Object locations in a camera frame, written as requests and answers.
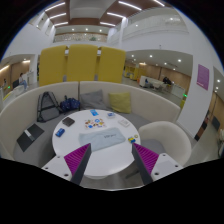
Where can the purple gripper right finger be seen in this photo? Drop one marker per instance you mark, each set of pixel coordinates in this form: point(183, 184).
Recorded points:
point(145, 160)

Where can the colourful sticker sheet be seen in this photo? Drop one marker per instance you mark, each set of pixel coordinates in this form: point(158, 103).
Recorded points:
point(94, 123)

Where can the purple wall poster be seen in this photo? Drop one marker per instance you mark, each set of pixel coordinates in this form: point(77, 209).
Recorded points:
point(203, 77)

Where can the black box on table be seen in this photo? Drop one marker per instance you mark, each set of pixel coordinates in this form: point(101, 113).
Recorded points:
point(68, 121)

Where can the white flat box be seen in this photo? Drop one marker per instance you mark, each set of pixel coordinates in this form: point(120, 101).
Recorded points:
point(124, 123)

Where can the grey black backpack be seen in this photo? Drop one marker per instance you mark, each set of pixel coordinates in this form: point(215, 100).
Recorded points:
point(48, 107)

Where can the white reception counter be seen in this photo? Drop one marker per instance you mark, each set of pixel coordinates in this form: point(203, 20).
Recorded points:
point(174, 89)

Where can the seated person in background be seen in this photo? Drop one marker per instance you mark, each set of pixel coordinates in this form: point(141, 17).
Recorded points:
point(22, 81)

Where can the right yellow partition panel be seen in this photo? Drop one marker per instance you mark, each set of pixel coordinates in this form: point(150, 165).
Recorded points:
point(111, 64)

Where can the yellow blue toy block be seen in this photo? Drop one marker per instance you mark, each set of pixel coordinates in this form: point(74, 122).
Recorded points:
point(132, 139)

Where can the dark blue bag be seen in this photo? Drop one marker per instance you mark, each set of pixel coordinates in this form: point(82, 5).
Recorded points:
point(69, 104)

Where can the grey cushion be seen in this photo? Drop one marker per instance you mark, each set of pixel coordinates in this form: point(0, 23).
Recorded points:
point(92, 100)

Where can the yellow partition panel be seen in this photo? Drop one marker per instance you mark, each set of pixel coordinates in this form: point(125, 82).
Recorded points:
point(52, 65)
point(81, 62)
point(111, 64)

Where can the blue card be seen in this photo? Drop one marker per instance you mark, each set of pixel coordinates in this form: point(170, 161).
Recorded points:
point(94, 112)

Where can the light blue folded towel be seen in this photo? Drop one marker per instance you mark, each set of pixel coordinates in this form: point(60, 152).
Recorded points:
point(102, 139)

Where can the yellow cushion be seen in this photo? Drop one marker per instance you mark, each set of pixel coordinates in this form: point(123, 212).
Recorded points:
point(120, 102)

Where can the left yellow partition panel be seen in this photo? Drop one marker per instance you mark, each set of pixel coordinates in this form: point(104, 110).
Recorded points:
point(52, 65)

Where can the middle yellow partition panel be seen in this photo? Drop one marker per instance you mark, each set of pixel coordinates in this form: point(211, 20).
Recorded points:
point(81, 62)

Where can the black laptop on sofa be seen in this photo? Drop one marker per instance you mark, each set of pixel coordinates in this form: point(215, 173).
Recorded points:
point(29, 136)

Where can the curved white sofa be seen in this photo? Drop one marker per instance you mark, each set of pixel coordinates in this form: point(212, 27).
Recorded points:
point(20, 114)

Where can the white round armchair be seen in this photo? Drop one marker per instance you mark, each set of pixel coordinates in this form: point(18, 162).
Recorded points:
point(173, 139)

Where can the round white table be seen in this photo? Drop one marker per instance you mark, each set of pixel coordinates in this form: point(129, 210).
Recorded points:
point(104, 162)

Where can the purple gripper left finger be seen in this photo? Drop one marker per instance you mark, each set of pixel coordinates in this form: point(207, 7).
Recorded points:
point(77, 162)

